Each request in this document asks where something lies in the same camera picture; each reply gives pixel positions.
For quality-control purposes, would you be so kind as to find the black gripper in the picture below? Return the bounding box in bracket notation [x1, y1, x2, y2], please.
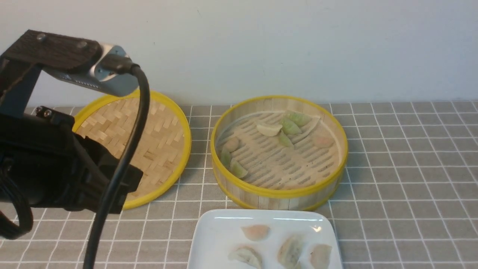
[56, 133, 143, 214]

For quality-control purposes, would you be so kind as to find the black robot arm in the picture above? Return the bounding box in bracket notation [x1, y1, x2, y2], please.
[0, 108, 118, 240]

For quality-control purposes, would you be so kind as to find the white square plate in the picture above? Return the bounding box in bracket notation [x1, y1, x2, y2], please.
[187, 209, 344, 269]

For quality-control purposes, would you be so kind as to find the pale dumpling plate front left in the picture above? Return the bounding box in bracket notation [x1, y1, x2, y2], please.
[228, 246, 263, 269]

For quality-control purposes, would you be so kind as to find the pink dumpling on plate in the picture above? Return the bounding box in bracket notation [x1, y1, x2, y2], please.
[241, 225, 270, 242]

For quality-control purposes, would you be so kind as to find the green-filled dumpling on plate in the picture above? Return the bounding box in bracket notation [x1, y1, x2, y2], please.
[277, 235, 303, 269]

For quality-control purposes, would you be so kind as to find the pink dumpling plate right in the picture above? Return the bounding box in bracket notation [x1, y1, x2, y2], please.
[310, 244, 332, 269]

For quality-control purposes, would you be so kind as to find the yellow-rimmed woven bamboo lid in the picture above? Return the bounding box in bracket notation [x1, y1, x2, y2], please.
[73, 90, 192, 210]

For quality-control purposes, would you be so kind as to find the green dumpling steamer left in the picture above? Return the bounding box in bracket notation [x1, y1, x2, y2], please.
[220, 149, 232, 170]

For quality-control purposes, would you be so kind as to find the pink dumpling steamer left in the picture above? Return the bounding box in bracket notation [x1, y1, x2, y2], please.
[222, 137, 240, 153]

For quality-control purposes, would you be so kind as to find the green dumpling steamer front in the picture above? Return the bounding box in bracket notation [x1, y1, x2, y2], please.
[229, 158, 248, 179]

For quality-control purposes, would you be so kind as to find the white dumpling in steamer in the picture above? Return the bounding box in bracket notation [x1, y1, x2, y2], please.
[256, 124, 282, 137]

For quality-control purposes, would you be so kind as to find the yellow-rimmed bamboo steamer basket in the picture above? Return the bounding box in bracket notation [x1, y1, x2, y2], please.
[210, 95, 349, 211]

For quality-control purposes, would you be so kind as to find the small green dumpling steamer middle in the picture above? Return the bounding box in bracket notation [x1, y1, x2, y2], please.
[278, 131, 294, 148]

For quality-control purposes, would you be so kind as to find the green dumpling steamer centre back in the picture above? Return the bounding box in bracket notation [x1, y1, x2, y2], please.
[280, 117, 302, 136]

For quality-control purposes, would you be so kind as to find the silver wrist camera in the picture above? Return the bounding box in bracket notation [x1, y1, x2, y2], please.
[43, 43, 138, 97]

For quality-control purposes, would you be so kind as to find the black camera cable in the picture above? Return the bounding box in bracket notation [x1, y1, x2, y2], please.
[82, 54, 150, 269]

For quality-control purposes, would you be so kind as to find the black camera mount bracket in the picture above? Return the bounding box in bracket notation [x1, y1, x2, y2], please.
[0, 30, 103, 118]

